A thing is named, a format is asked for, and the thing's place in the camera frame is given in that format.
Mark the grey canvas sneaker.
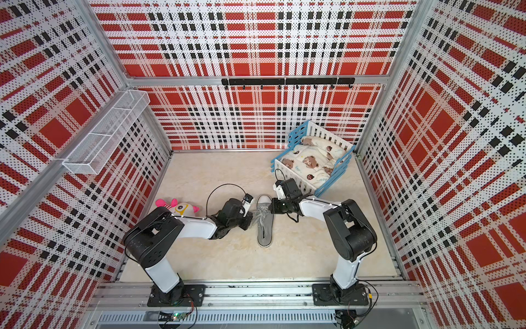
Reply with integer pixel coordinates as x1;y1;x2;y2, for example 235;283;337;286
254;195;275;248

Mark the grey shoelace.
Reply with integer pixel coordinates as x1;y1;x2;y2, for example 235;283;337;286
253;208;274;232

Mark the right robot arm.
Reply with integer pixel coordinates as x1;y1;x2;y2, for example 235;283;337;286
269;179;378;306

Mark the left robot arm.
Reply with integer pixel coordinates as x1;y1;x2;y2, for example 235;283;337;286
123;194;253;307

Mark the pink striped plush toy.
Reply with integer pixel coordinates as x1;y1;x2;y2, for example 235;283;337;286
155;199;200;217

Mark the bear print blanket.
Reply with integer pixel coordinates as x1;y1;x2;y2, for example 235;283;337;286
279;137;346;189

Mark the white blue toy crib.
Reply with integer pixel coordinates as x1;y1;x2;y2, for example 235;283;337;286
271;121;355;197

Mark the green circuit board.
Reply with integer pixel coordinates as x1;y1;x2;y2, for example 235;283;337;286
158;312;187;322

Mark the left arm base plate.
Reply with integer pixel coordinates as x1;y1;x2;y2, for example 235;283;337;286
147;282;206;307

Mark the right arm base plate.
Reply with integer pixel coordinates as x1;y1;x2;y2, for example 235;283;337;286
312;283;369;307

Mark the black hook rail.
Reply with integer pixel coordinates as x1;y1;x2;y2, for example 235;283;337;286
221;78;356;87

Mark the aluminium front rail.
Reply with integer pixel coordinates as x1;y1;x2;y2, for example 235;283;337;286
88;279;427;311

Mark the white wire mesh basket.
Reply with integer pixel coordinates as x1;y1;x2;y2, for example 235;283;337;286
62;90;150;175

